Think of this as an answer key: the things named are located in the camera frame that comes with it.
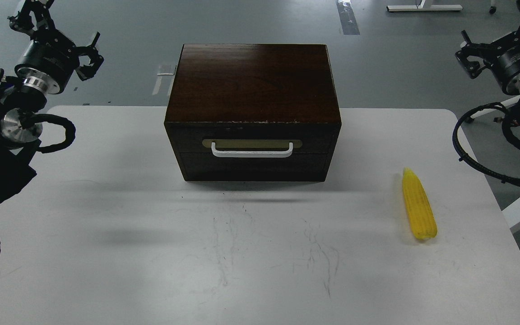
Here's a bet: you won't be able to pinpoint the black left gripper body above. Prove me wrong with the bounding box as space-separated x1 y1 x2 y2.
14 29 82 95

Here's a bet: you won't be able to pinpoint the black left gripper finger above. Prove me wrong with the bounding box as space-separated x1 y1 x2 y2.
8 0 55 37
75 32 104 82

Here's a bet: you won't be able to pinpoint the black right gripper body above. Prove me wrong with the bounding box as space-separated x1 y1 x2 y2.
490 34 520 95

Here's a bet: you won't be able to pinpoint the wooden drawer with white handle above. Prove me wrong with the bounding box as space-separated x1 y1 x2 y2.
165 123 341 182

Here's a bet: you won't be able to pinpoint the yellow corn cob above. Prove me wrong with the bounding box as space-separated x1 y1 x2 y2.
402 168 438 241

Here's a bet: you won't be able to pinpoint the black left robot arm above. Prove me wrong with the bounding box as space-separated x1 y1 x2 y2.
0 0 104 252

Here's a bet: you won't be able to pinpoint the dark wooden drawer cabinet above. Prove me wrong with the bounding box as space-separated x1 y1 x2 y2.
164 44 342 182

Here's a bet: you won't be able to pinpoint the white floor tape marks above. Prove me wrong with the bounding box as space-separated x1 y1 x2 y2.
151 62 178 97

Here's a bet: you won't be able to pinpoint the white table leg base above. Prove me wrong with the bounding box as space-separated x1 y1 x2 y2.
386 0 464 13

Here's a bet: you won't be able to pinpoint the grey floor tape strip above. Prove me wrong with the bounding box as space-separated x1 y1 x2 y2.
335 0 360 36

